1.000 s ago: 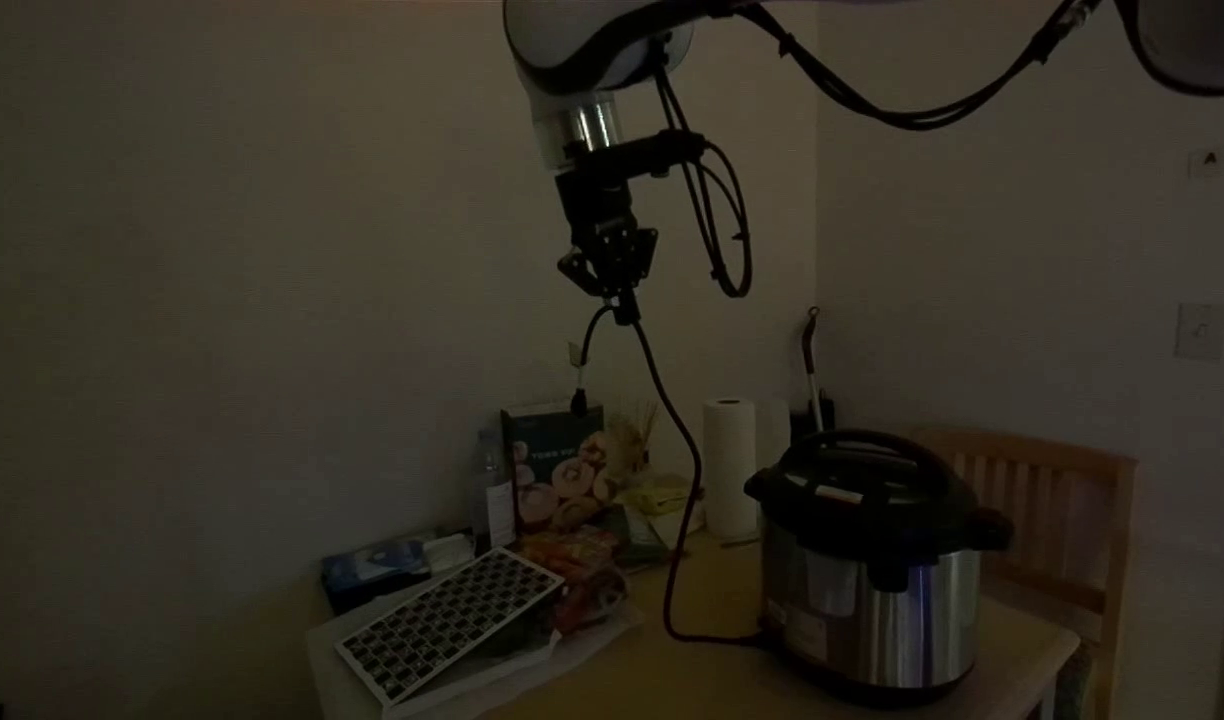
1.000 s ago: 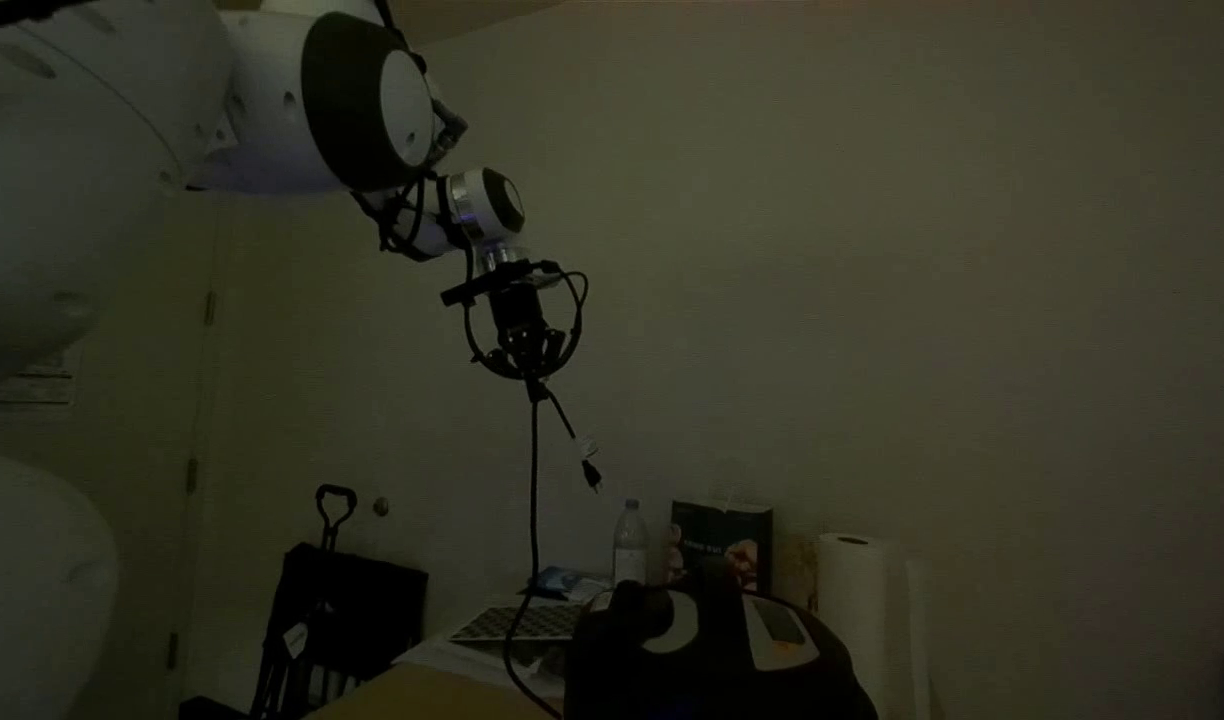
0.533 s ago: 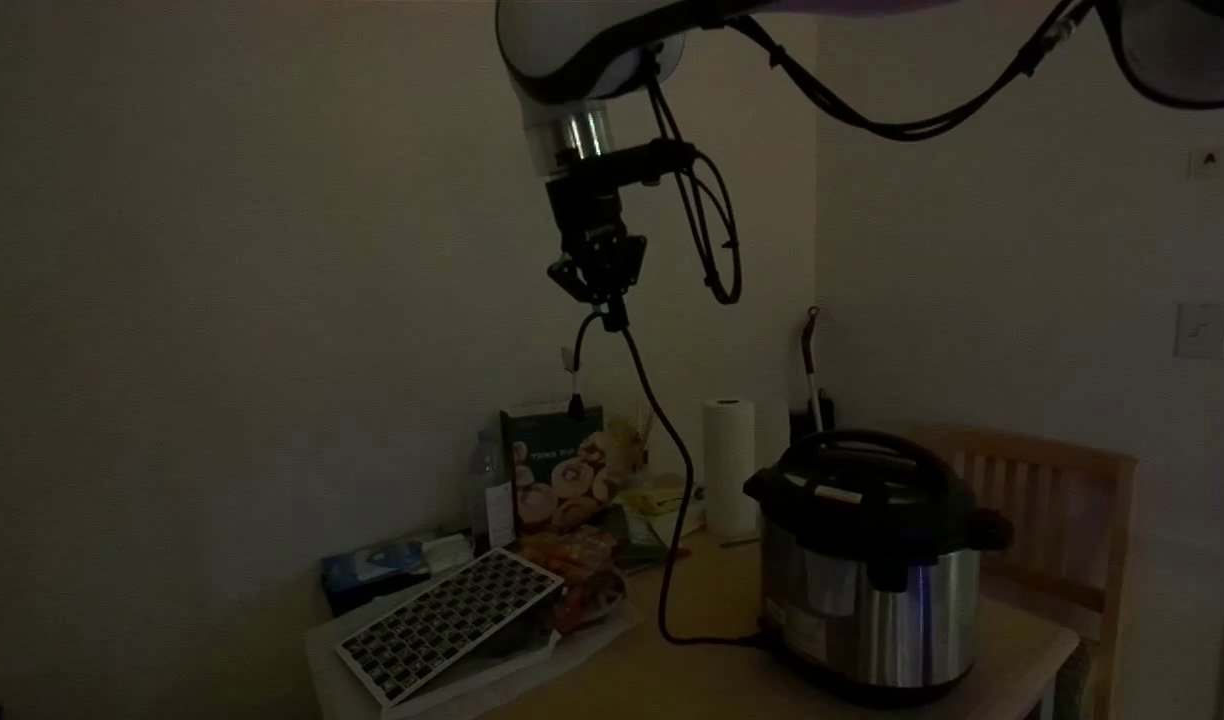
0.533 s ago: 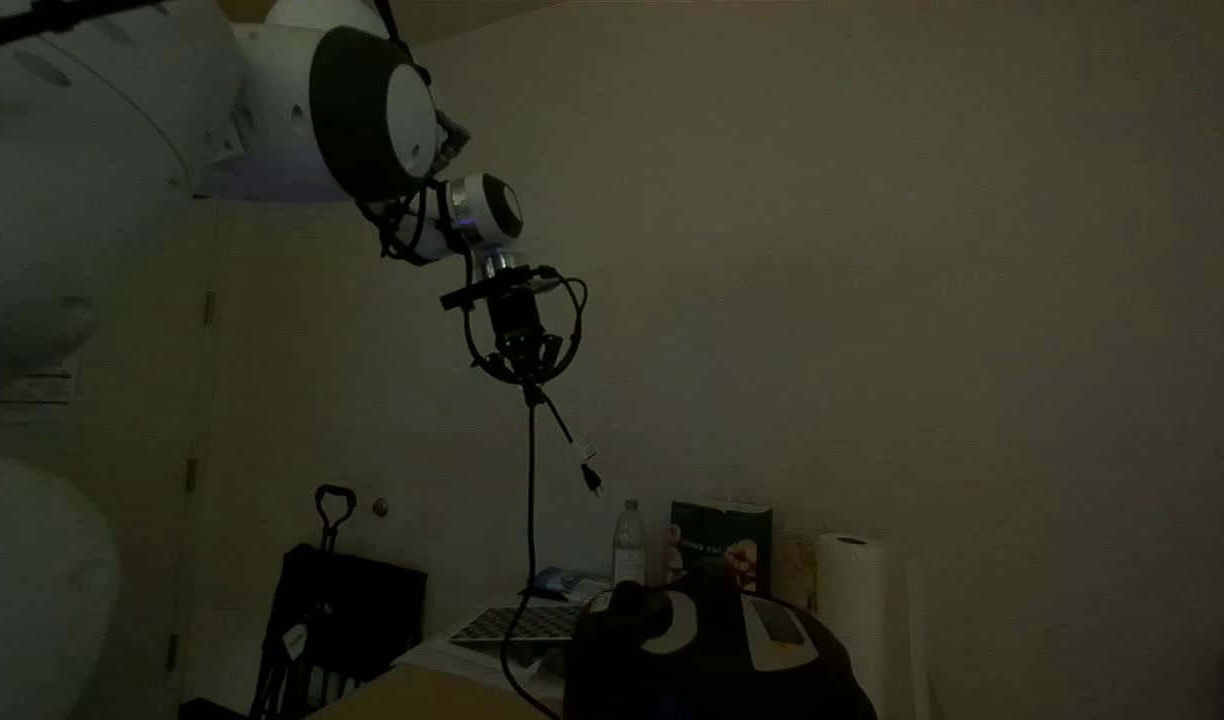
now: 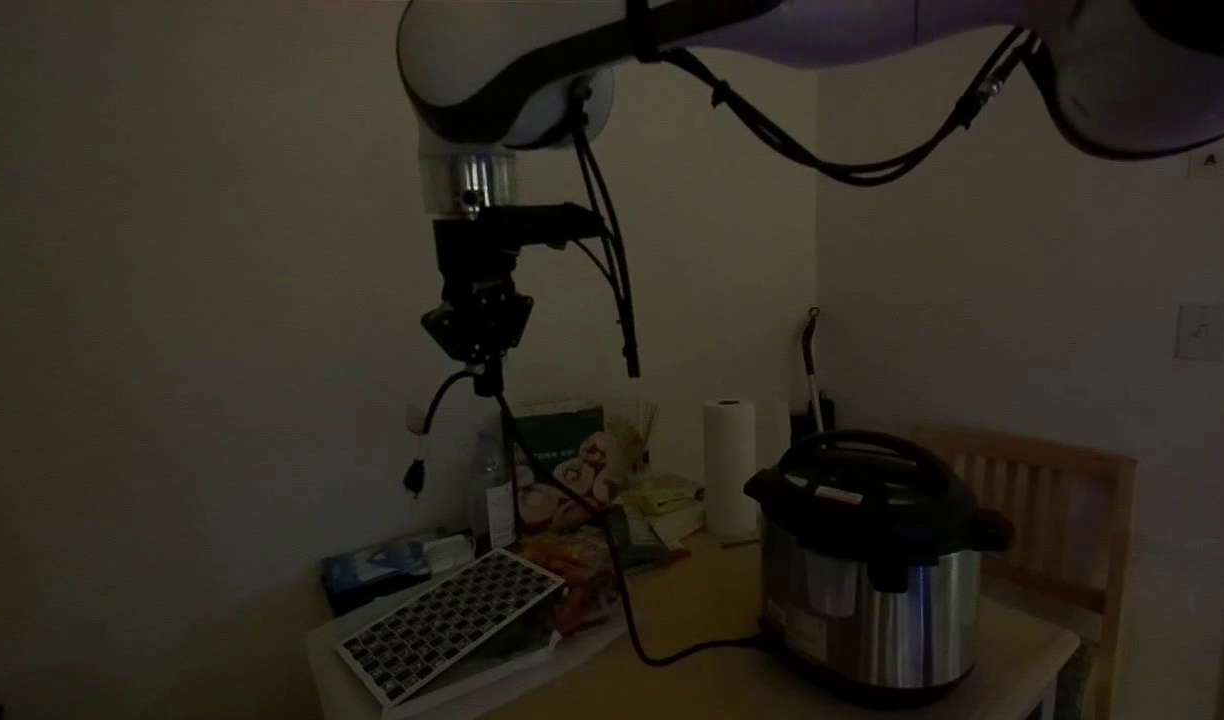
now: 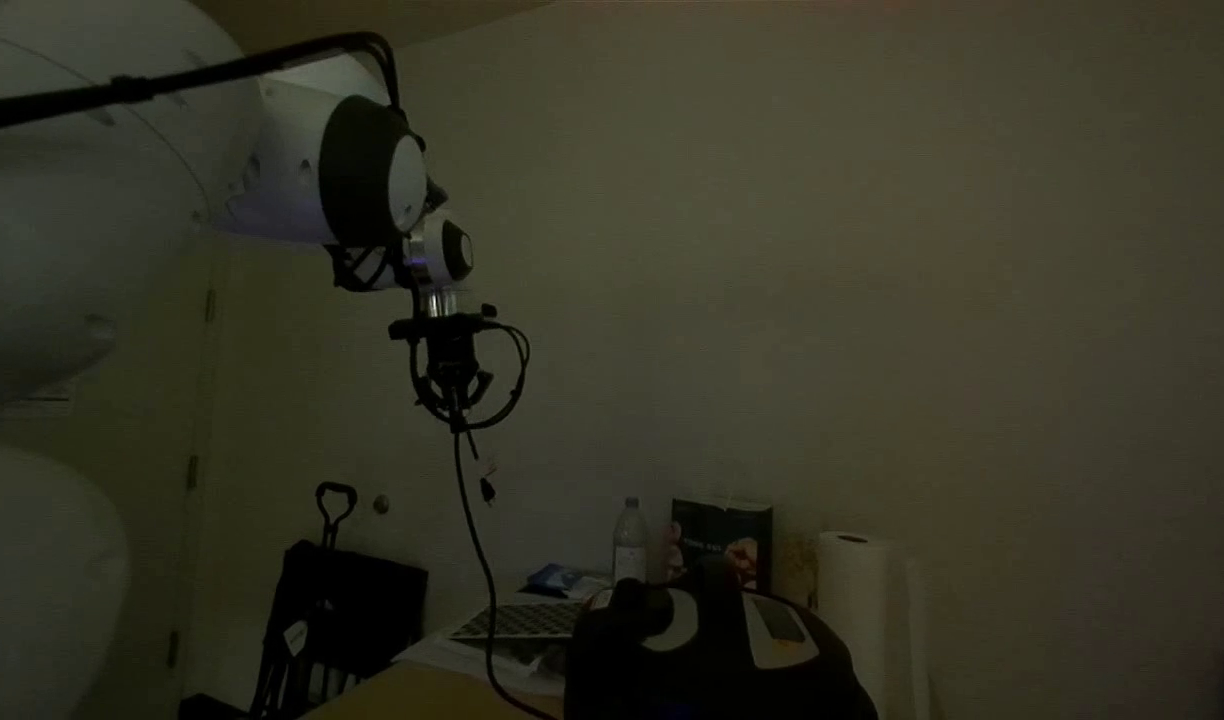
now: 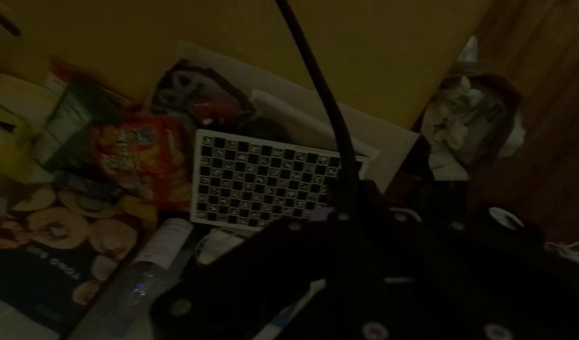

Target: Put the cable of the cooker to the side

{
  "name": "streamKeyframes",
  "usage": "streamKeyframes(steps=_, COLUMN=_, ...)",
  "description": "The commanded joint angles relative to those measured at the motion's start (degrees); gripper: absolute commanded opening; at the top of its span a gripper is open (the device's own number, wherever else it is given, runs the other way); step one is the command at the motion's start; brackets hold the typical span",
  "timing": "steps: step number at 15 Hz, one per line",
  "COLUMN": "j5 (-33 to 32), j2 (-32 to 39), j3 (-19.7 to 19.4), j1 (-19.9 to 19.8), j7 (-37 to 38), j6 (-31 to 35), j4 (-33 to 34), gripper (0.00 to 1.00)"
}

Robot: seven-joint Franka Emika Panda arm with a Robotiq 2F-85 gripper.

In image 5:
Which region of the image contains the green white food box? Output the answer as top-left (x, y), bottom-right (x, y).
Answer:
top-left (502, 404), bottom-right (615, 528)

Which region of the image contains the dark utensil behind cooker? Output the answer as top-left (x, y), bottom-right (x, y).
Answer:
top-left (797, 306), bottom-right (841, 440)

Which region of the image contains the blue packet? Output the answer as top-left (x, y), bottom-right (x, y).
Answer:
top-left (319, 532), bottom-right (440, 622)

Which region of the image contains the white paper towel roll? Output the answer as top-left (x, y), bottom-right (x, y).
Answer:
top-left (700, 391), bottom-right (768, 544)

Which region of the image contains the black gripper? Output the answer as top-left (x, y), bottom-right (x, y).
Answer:
top-left (417, 211), bottom-right (536, 401)

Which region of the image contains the red snack packet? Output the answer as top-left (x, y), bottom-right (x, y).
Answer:
top-left (520, 523), bottom-right (631, 636)

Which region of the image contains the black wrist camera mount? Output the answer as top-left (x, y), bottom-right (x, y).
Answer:
top-left (426, 202), bottom-right (612, 258)

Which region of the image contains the wooden chair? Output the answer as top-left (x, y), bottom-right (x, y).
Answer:
top-left (904, 426), bottom-right (1136, 720)

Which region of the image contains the small clear bottle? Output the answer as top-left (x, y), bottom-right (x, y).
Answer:
top-left (477, 430), bottom-right (520, 551)

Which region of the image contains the black white grid tray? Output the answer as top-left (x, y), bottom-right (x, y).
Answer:
top-left (332, 544), bottom-right (566, 710)

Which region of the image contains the white flat board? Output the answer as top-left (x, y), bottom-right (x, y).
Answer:
top-left (306, 584), bottom-right (646, 720)

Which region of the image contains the stack of books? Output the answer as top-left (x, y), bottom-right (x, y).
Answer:
top-left (615, 472), bottom-right (711, 561)

